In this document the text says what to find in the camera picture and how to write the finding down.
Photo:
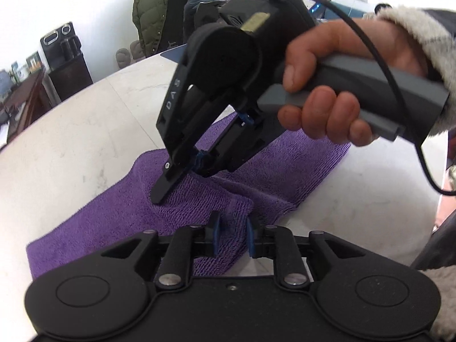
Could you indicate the purple microfiber towel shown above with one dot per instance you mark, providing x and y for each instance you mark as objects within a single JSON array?
[{"x": 270, "y": 185}]

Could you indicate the black cabinet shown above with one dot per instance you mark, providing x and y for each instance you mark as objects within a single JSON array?
[{"x": 71, "y": 77}]

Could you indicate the green puffer jacket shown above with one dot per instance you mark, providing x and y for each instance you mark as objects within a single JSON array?
[{"x": 159, "y": 24}]

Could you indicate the operator right hand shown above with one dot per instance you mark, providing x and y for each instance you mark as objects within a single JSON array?
[{"x": 330, "y": 110}]

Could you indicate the grey plush slippers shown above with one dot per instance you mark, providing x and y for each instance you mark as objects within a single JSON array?
[{"x": 125, "y": 57}]

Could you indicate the blue table mat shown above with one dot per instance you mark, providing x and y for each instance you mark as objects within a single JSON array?
[{"x": 175, "y": 54}]

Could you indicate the black kettle appliance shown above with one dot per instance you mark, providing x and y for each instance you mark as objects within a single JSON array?
[{"x": 60, "y": 46}]

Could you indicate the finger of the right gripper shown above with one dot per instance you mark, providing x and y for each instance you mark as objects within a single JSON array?
[
  {"x": 231, "y": 149},
  {"x": 171, "y": 176}
]

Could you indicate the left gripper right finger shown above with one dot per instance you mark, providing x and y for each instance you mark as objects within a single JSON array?
[{"x": 278, "y": 244}]

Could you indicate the dark wooden desk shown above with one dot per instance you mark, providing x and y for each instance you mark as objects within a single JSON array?
[{"x": 29, "y": 102}]

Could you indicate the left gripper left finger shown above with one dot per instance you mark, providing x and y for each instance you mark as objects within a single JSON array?
[{"x": 188, "y": 243}]

